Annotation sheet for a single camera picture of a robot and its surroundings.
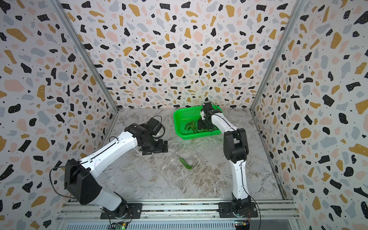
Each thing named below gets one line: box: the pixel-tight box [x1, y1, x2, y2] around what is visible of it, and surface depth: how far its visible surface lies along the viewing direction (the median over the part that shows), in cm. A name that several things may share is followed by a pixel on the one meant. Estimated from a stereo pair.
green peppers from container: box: [179, 157, 194, 171], surface depth 90 cm
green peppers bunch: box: [184, 120, 208, 134], surface depth 110 cm
